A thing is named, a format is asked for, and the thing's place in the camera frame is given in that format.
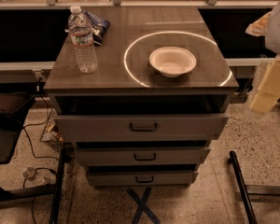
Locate white power adapter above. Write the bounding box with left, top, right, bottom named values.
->
left=22, top=167, right=50, bottom=186

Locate black power cable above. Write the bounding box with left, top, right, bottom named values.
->
left=21, top=81, right=61, bottom=224

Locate middle grey drawer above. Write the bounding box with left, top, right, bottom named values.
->
left=75, top=147, right=210, bottom=166

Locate grey drawer cabinet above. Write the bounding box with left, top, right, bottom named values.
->
left=44, top=7, right=238, bottom=174

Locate wire basket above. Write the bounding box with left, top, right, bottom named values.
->
left=40, top=108, right=63, bottom=151

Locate dark chair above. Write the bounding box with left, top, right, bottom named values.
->
left=0, top=91, right=35, bottom=164

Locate clear plastic water bottle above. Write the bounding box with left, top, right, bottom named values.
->
left=68, top=6, right=98, bottom=73

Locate white paper bowl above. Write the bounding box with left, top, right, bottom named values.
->
left=149, top=47, right=197, bottom=77

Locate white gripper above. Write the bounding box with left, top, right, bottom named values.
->
left=245, top=1, right=280, bottom=114

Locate top grey drawer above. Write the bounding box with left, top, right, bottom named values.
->
left=56, top=114, right=228, bottom=143

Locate blue chip bag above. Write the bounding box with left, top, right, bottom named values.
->
left=83, top=10, right=110, bottom=46

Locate black metal stand leg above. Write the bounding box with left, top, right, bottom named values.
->
left=230, top=150, right=258, bottom=224

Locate bottom grey drawer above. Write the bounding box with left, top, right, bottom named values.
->
left=86, top=171, right=198, bottom=187

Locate blue tape cross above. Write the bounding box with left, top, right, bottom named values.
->
left=126, top=188, right=161, bottom=224

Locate grey drawer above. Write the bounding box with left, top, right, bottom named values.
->
left=86, top=171, right=198, bottom=187
left=56, top=114, right=228, bottom=143
left=75, top=147, right=210, bottom=166

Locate black table leg frame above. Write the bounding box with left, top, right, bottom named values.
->
left=0, top=148, right=66, bottom=224

